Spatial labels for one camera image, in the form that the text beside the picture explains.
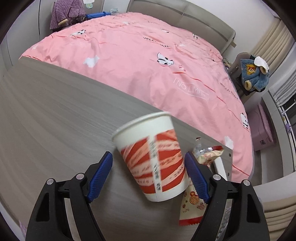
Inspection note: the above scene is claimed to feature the red white paper cup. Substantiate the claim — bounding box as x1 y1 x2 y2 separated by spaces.
112 112 189 202

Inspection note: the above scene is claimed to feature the white red small box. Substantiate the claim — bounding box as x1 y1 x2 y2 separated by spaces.
214 157 228 181

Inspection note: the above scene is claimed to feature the red beige snack wrapper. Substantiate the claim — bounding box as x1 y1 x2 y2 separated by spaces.
179 137 227 226

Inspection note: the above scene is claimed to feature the pink plastic storage box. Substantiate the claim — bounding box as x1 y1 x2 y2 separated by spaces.
247 103 275 151

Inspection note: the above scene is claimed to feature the pink cartoon duvet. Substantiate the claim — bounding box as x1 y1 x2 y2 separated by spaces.
23 13 253 182

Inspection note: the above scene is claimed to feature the grey chair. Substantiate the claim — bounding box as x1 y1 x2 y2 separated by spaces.
228 52 251 98

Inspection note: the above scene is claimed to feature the blue plush jacket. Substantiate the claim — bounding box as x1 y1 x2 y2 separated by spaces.
240 59 269 92

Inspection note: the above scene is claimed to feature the white sheer curtain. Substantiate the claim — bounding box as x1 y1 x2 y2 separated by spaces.
269 70 296 106

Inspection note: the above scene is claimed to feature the white cloth on jacket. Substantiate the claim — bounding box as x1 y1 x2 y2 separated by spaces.
254 56 269 74

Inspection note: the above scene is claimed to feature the grey upholstered headboard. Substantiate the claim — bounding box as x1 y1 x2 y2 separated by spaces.
127 0 236 54

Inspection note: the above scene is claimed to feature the beige curtain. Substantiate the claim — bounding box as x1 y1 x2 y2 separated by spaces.
251 18 295 75

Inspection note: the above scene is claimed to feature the blue object beside bed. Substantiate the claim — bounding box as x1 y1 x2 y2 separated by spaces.
86 11 111 19

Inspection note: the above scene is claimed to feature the purple garment on chair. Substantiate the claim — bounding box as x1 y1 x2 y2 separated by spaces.
50 0 86 31

